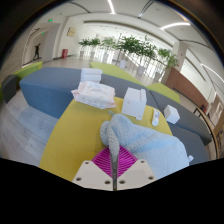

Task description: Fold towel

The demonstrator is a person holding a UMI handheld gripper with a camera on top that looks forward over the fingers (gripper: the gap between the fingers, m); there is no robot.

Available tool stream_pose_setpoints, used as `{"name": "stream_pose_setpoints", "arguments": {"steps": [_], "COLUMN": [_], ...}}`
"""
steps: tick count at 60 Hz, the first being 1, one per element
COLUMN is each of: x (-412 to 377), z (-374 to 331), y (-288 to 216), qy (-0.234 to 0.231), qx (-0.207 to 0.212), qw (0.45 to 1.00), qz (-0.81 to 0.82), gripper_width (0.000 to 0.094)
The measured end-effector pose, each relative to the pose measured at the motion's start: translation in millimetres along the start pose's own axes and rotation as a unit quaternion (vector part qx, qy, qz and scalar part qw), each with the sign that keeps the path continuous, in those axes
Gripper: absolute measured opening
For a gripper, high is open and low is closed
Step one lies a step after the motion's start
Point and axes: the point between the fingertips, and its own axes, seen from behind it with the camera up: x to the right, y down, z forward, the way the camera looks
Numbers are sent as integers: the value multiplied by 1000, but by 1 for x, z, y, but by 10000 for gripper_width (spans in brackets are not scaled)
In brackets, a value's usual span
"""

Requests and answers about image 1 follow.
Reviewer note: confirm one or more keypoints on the red bin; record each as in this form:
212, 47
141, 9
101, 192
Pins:
64, 53

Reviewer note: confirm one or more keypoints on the yellow wall picture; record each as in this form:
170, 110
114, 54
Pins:
71, 32

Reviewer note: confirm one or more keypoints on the ceiling light strips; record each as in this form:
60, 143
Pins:
111, 6

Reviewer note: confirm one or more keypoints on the person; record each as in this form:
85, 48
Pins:
36, 52

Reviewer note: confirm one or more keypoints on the row of potted plants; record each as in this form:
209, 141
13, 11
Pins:
133, 46

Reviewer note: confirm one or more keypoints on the white wet wipes pack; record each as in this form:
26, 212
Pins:
95, 94

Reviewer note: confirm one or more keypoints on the small white tube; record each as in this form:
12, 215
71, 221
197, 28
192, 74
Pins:
155, 117

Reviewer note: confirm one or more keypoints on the light blue towel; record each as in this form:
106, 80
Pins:
150, 143

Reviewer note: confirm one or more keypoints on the lime green upholstered seat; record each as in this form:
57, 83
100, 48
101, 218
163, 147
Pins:
28, 70
163, 90
113, 70

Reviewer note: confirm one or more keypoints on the green exit sign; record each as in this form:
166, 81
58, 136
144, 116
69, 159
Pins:
50, 20

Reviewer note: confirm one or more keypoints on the wooden bench with black legs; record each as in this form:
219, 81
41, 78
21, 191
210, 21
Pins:
210, 125

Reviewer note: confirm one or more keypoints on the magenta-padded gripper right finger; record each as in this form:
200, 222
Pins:
138, 173

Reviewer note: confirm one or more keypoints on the tall white cardboard box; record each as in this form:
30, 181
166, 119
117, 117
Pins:
134, 103

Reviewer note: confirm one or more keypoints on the dark grey cube seat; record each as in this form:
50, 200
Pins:
9, 87

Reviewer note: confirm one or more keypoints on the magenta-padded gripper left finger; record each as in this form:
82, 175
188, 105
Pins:
90, 175

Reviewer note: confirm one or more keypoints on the small white cube box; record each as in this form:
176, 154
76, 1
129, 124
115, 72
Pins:
171, 114

